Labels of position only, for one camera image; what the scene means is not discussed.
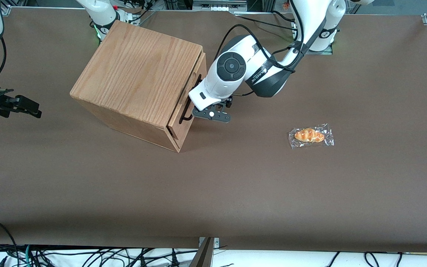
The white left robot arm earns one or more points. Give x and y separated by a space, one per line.
217 89

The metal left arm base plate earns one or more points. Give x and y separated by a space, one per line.
324 52

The metal right arm base mount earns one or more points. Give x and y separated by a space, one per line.
128 16

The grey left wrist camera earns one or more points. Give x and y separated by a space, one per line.
213 115

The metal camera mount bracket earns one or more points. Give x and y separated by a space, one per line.
204 256

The light wooden drawer cabinet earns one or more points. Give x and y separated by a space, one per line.
135 74

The bread roll in clear wrapper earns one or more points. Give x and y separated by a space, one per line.
309 135

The brown paper table cover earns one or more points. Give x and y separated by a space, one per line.
235 185

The orange toy items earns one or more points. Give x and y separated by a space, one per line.
285 5

